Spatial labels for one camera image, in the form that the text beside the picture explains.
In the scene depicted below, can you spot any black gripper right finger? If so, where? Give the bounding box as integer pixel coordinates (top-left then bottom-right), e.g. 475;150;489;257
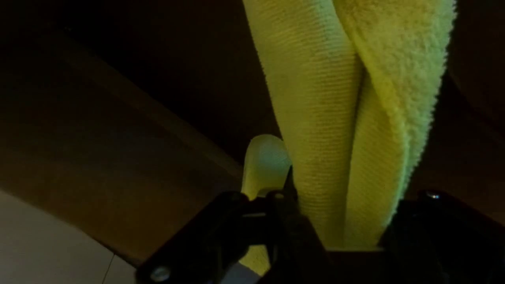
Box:
382;191;505;284

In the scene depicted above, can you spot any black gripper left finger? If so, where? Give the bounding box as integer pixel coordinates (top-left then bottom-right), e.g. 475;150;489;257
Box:
262;174;330;284

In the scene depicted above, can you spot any marker with pale cap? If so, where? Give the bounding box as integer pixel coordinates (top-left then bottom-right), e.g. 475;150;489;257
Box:
242;134;290;199

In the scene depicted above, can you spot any yellow-green microfiber towel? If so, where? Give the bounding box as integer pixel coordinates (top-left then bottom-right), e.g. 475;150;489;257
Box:
243;0;456;253

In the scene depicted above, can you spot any brown cardboard box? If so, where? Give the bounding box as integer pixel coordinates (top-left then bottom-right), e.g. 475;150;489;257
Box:
0;0;504;259

